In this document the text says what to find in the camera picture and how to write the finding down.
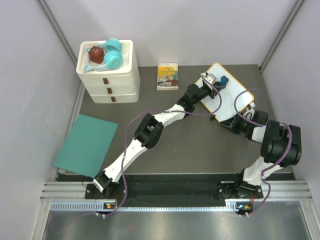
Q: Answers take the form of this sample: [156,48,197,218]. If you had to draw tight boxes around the white three-drawer storage unit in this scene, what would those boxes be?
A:
[76,40,140,104]

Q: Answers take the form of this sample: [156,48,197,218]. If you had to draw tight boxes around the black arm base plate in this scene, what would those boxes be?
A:
[85,180,263,202]

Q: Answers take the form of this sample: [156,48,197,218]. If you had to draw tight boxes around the dark red plush cube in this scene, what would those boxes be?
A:
[88,46,105,64]

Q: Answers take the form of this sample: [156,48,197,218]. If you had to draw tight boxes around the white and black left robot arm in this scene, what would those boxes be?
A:
[93,80,228,199]

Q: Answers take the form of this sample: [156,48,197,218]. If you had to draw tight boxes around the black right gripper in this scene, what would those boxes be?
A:
[220,112,253,135]

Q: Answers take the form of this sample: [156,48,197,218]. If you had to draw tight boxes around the blue bone-shaped eraser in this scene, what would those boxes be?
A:
[220,75,229,85]

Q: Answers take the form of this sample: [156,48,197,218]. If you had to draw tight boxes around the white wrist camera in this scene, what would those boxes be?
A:
[243,102,256,120]
[200,72,217,87]

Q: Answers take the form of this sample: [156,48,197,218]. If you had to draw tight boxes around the yellow illustrated book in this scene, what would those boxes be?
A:
[156,63,179,91]

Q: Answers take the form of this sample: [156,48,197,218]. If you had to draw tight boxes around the whiteboard with orange frame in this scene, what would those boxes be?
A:
[201,62,255,122]

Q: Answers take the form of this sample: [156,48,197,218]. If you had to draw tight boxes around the teal paper sheet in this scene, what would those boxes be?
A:
[53,114,118,178]

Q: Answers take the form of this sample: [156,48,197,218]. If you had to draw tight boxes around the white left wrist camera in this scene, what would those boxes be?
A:
[200,72,217,87]

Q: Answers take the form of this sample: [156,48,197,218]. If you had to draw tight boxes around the teal cat-ear headphones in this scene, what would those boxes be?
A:
[83,38,123,73]

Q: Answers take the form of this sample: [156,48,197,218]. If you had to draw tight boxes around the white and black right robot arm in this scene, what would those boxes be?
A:
[218,109,302,199]

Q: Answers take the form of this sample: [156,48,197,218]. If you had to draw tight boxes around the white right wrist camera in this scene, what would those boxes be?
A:
[243,102,256,120]

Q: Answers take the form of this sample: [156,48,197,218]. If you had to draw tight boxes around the grey slotted cable duct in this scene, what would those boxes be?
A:
[50,201,251,213]

